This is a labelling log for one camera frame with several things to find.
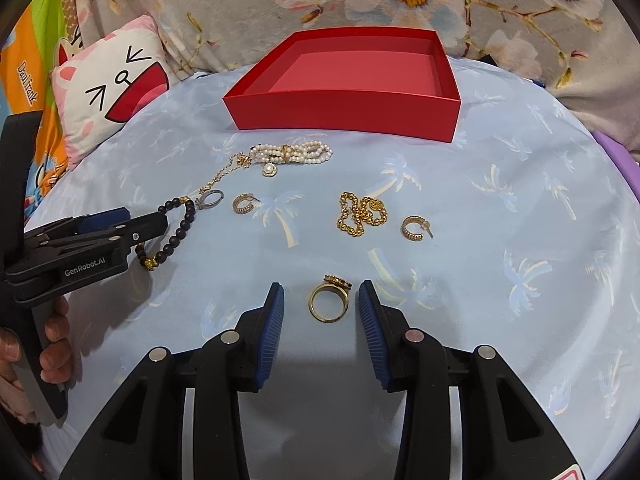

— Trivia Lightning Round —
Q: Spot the thin gold chain necklace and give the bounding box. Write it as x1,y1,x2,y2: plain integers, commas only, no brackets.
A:
196,152,279,201

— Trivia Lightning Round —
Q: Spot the cat face cushion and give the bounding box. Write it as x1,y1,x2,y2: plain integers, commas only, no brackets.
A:
51,15,178,168

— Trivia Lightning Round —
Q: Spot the gold ball chain bracelet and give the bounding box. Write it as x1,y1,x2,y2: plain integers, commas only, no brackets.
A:
335,190,390,239

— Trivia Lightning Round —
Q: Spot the white pearl bracelet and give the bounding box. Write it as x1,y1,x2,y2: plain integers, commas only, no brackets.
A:
247,140,335,166

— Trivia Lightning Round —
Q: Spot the gold ring with ornament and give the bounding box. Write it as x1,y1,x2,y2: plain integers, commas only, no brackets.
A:
307,273,354,324

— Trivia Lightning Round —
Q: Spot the left hand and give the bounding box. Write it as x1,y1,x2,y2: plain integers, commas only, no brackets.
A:
1,297,67,426

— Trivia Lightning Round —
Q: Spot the grey floral blanket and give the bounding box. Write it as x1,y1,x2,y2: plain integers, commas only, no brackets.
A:
76,0,639,153

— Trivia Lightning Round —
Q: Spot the purple foam block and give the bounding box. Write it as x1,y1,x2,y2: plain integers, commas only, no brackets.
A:
592,131,640,198

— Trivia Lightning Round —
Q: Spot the colourful cartoon bedsheet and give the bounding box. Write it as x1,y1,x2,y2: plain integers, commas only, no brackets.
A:
1,0,82,214

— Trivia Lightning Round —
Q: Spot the black bead bracelet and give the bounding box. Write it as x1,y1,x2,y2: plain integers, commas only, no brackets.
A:
134,195,198,272

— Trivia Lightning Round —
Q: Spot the red cardboard box tray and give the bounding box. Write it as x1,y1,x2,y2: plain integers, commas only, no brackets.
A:
224,26,461,143

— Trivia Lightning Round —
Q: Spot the light blue palm sheet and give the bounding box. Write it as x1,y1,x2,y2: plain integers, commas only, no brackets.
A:
30,61,639,479

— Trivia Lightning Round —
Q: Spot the gold hoop earring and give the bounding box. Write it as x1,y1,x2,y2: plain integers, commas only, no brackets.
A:
232,193,260,214
400,214,434,242

